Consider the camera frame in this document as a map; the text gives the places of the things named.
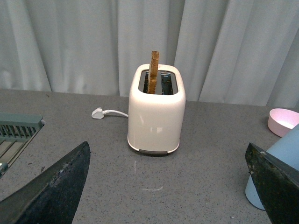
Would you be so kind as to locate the pink plastic bowl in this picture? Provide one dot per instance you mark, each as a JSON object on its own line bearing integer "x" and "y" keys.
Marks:
{"x": 281, "y": 121}

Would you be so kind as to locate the light blue plastic cup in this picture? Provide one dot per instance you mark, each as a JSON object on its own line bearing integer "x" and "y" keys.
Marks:
{"x": 287, "y": 150}

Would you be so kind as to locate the green dish rack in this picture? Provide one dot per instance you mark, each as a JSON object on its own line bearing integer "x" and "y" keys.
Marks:
{"x": 16, "y": 132}

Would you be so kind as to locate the cream two-slot toaster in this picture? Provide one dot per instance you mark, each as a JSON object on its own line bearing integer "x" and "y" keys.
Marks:
{"x": 155, "y": 120}

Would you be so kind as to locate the brown toast slice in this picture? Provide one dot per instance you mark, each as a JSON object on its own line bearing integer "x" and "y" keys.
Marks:
{"x": 153, "y": 70}

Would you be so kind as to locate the grey-white curtain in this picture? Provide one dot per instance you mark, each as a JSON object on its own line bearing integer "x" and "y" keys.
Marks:
{"x": 227, "y": 51}

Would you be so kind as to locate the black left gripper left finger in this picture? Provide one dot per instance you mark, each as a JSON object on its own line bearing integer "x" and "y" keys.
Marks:
{"x": 53, "y": 196}

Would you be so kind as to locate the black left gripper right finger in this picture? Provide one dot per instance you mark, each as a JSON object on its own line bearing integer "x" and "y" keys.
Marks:
{"x": 276, "y": 183}

